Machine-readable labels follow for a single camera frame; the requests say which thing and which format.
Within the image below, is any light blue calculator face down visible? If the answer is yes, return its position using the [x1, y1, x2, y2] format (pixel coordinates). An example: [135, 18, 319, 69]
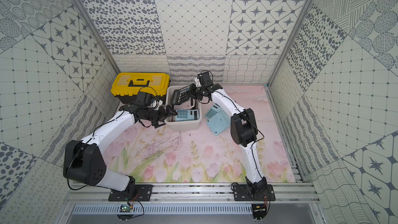
[175, 109, 199, 122]

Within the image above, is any light blue calculator back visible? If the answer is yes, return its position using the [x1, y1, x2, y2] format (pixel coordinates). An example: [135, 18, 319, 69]
[206, 112, 231, 135]

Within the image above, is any pink calculator face down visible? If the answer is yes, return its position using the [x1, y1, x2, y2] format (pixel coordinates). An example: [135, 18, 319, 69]
[175, 99, 196, 110]

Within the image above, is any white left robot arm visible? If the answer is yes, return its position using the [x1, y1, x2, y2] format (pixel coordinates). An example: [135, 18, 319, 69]
[63, 92, 177, 193]

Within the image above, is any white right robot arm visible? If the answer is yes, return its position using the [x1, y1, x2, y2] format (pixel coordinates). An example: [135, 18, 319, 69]
[190, 70, 267, 198]

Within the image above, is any white plastic storage box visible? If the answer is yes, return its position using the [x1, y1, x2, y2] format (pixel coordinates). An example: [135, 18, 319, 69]
[165, 85, 203, 131]

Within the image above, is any teal calculator face up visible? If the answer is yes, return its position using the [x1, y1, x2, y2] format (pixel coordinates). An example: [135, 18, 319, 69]
[205, 103, 222, 119]

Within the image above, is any yellow and black toolbox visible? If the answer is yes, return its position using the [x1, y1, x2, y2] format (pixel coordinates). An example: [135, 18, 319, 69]
[111, 73, 171, 104]

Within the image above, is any floral pink table mat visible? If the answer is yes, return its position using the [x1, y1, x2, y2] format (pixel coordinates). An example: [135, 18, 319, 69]
[104, 86, 295, 183]

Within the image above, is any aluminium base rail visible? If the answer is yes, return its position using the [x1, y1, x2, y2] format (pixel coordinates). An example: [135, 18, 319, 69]
[65, 183, 320, 216]

